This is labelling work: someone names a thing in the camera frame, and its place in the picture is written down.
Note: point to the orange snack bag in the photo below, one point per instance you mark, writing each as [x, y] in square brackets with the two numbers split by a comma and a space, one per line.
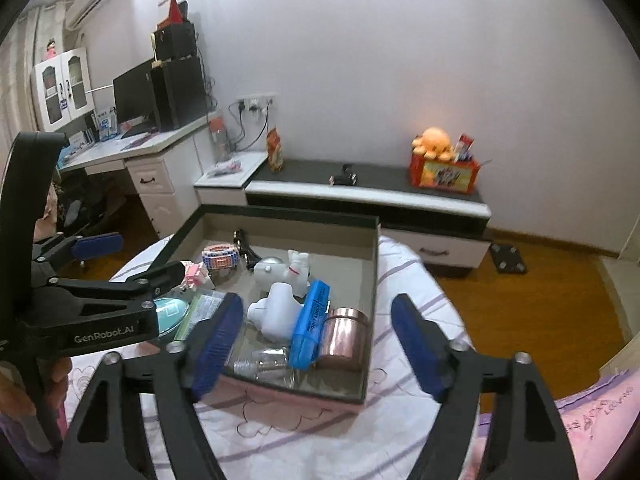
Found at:
[274, 150]

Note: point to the white wall power strip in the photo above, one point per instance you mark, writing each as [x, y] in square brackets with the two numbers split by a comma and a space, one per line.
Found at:
[257, 102]

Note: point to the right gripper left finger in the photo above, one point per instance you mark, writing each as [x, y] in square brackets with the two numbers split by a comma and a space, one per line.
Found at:
[107, 438]

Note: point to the white desk with drawers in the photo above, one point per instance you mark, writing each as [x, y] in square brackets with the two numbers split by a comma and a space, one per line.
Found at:
[163, 168]

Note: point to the white mini massage gun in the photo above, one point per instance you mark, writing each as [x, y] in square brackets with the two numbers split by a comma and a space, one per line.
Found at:
[276, 315]

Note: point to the pink brick figure small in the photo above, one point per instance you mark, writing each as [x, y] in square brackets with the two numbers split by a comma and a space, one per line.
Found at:
[196, 276]

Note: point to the white astronaut figurine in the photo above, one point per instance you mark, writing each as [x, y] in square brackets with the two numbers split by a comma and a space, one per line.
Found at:
[294, 271]

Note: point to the clear plastic box green label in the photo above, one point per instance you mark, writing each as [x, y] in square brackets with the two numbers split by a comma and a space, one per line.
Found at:
[202, 307]

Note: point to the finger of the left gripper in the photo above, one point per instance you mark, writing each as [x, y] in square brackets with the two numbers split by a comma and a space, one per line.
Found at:
[58, 250]
[148, 284]

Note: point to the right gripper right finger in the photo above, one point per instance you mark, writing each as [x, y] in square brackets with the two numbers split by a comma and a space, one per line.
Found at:
[526, 437]

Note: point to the rose gold metal tin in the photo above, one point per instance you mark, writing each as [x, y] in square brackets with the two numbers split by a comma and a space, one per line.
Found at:
[344, 340]

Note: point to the black computer tower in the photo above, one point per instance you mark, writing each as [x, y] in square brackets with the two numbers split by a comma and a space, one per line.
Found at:
[178, 93]

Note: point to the low black white cabinet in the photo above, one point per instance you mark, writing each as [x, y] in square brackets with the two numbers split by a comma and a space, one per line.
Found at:
[447, 230]

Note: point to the white bedside cabinet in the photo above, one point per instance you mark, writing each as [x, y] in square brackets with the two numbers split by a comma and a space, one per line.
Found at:
[224, 183]

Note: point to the blue oblong case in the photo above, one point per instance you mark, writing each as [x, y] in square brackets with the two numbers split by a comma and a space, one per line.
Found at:
[307, 333]

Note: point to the clear bottle red cap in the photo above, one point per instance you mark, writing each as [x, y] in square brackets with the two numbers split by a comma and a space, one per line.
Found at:
[220, 139]

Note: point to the orange octopus plush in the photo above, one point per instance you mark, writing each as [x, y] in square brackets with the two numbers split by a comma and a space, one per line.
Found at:
[433, 144]

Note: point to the black speaker box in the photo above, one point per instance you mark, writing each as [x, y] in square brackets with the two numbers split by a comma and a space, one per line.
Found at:
[174, 41]

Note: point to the white striped table cloth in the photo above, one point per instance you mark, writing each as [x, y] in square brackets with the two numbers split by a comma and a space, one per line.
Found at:
[258, 437]

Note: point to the black rhinestone hair clip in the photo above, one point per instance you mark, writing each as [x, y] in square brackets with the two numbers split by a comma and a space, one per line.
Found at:
[250, 257]

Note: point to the black computer monitor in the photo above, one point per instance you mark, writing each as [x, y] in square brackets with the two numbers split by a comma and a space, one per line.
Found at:
[133, 95]

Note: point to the pink black storage box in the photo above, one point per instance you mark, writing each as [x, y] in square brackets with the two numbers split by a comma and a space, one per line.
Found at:
[343, 253]

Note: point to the black bathroom scale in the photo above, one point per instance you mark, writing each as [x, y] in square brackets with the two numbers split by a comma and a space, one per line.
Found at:
[507, 259]

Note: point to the black office chair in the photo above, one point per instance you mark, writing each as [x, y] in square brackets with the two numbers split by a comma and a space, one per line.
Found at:
[87, 202]

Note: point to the red cartoon storage crate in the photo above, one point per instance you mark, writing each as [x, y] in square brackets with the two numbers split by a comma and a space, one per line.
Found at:
[456, 177]

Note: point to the pink quilt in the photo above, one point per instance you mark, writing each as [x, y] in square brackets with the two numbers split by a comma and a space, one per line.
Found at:
[598, 419]

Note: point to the white glass door cabinet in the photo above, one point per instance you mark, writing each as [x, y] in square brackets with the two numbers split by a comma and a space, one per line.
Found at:
[61, 88]

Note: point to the teal egg shaped case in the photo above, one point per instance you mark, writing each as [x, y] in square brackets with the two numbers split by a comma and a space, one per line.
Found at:
[170, 313]

